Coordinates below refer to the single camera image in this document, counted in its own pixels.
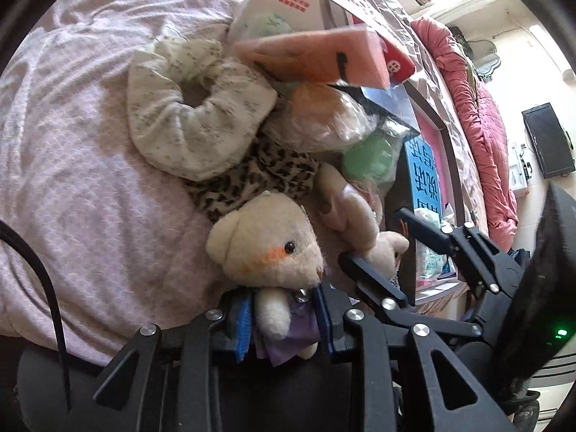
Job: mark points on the pink bed sheet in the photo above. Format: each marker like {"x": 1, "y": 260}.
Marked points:
{"x": 67, "y": 166}

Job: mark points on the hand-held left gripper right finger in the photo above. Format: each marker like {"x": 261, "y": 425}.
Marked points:
{"x": 324, "y": 319}

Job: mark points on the cream teddy bear pink bow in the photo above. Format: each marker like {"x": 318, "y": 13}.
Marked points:
{"x": 351, "y": 211}

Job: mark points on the pink book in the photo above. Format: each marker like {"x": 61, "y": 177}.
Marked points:
{"x": 427, "y": 162}

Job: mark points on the black television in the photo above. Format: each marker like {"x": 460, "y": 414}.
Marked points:
{"x": 546, "y": 139}

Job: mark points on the green puff in plastic bag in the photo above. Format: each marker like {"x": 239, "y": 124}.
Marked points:
{"x": 369, "y": 157}

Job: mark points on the cream teddy bear purple bow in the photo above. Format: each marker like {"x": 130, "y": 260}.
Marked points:
{"x": 265, "y": 243}

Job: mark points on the pink quilt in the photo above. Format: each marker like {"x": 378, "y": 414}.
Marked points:
{"x": 477, "y": 121}

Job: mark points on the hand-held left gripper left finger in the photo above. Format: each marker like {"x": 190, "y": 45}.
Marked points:
{"x": 243, "y": 324}

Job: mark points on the green patterned tissue pack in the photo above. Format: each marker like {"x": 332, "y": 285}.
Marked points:
{"x": 265, "y": 24}

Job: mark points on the orange puff in plastic bag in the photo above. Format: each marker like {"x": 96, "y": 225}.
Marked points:
{"x": 315, "y": 112}

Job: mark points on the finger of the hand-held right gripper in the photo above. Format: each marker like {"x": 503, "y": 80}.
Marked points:
{"x": 423, "y": 229}
{"x": 360, "y": 274}

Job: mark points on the leopard print scrunchie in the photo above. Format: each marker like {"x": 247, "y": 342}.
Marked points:
{"x": 252, "y": 175}

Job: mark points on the pink sponge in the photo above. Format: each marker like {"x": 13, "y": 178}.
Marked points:
{"x": 306, "y": 54}

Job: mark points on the white drawer cabinet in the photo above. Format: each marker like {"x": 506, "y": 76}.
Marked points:
{"x": 519, "y": 166}

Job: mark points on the white floral scrunchie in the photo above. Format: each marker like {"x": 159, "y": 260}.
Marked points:
{"x": 153, "y": 112}

